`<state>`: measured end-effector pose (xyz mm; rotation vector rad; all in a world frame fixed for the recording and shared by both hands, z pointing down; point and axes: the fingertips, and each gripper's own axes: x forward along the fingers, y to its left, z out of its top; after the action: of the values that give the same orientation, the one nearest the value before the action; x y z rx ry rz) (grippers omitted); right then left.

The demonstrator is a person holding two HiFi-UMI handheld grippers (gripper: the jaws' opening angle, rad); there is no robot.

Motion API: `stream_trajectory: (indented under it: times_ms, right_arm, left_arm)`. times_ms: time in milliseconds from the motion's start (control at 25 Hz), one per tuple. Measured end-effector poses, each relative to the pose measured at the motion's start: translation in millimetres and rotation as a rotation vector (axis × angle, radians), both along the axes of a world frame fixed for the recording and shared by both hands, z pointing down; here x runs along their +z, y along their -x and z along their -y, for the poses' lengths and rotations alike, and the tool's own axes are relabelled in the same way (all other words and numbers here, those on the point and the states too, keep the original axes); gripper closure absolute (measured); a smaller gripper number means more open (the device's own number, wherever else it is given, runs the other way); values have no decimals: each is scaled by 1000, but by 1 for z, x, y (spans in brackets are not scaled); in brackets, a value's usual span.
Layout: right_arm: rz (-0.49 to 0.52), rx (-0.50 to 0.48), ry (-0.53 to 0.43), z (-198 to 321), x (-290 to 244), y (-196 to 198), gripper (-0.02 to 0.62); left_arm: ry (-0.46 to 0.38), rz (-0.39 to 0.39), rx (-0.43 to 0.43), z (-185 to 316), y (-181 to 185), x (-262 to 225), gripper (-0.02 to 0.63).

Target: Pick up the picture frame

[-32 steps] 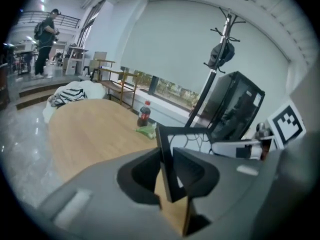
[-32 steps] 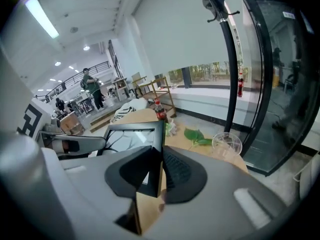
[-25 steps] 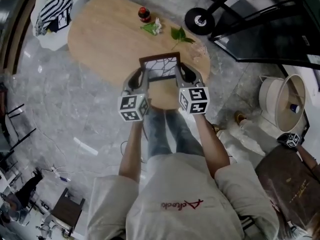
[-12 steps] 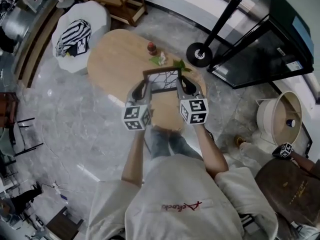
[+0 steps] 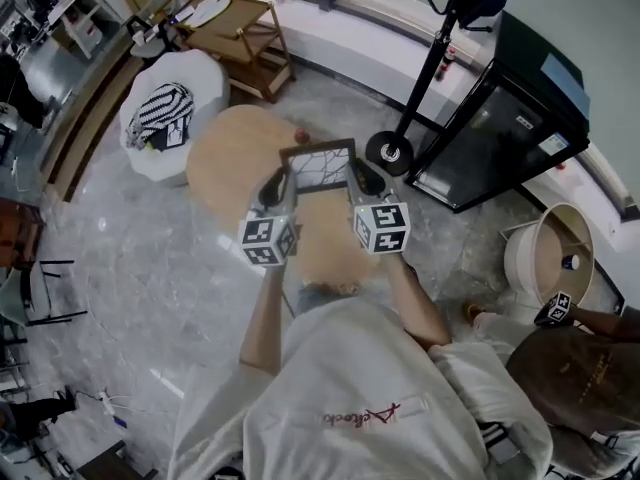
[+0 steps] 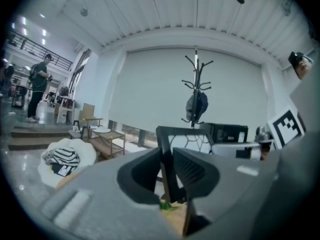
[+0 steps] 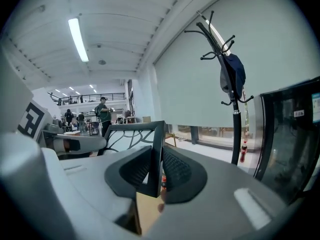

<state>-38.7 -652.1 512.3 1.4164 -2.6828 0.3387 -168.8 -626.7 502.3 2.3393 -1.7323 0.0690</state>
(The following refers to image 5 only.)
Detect person's white shirt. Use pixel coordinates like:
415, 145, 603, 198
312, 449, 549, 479
167, 295, 554, 480

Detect black coat rack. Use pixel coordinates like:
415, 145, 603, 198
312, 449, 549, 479
364, 0, 501, 177

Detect white desk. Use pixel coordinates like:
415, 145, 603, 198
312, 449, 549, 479
47, 0, 124, 59

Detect dark framed picture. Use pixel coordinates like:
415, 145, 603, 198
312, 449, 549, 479
278, 138, 357, 195

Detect person's blue jeans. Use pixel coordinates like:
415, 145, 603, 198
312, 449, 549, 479
297, 280, 366, 317

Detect brown wooden cabinet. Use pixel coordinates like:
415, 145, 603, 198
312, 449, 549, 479
0, 198, 46, 269

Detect black striped waist bag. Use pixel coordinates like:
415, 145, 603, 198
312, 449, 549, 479
474, 420, 526, 464

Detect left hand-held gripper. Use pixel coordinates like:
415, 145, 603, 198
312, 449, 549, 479
238, 166, 300, 268

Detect small round grey table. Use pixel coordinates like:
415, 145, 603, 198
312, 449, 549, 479
130, 37, 170, 60

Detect cola bottle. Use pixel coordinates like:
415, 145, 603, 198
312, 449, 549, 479
435, 48, 457, 82

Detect round wooden table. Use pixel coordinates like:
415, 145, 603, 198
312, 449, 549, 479
185, 105, 389, 289

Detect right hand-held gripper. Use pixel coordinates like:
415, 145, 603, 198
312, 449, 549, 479
346, 161, 412, 255

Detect wooden trolley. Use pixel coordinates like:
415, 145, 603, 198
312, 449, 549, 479
172, 0, 297, 104

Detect black printed card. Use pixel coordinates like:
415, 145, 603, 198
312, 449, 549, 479
149, 117, 189, 154

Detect white armchair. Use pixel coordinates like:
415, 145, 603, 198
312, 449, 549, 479
118, 49, 231, 187

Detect white oval tray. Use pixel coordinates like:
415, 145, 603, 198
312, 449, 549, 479
174, 0, 234, 29

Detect black glass-door fridge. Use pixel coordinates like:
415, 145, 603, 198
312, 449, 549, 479
403, 10, 591, 213

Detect wooden chair grey cushion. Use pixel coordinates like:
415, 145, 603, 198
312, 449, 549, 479
124, 0, 196, 52

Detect black white striped cloth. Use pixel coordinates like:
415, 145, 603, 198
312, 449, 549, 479
124, 81, 196, 150

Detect chair with black legs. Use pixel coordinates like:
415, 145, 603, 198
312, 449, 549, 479
0, 259, 89, 327

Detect person's right forearm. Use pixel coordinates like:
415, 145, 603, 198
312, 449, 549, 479
382, 250, 454, 349

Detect person's left forearm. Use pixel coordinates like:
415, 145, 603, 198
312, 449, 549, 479
238, 262, 289, 372

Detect white round side table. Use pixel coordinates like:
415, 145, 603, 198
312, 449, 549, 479
499, 201, 596, 309

